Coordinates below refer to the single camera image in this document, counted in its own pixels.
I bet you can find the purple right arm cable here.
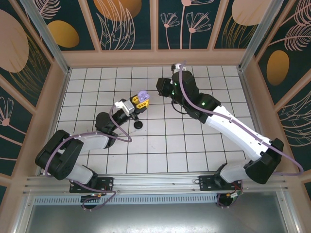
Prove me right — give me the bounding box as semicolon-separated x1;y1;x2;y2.
179;60;304;209

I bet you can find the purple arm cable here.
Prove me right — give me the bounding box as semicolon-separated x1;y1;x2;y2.
44;104;133;211
179;60;304;209

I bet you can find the black electronics with wires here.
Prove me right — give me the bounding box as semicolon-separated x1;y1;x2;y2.
80;193;104;212
217;189;243;209

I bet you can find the slotted grey cable duct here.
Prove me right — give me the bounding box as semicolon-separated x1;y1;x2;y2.
33;195;221;205

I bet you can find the thin black right gripper cable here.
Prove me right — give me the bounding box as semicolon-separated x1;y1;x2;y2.
171;100;190;115

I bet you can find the aluminium corner post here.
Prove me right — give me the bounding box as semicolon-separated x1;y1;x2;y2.
237;0;292;71
19;0;71;75

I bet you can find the purple earbud charging case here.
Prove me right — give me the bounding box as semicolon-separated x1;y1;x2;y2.
137;90;151;101

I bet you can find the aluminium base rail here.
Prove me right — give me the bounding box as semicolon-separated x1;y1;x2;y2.
23;172;289;196

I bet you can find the grey metal sheet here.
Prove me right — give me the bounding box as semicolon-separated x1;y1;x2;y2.
23;203;290;233

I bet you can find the aluminium table edge rail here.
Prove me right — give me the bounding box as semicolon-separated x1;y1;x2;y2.
239;67;264;149

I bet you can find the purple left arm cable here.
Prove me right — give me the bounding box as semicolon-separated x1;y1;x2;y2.
44;104;133;211

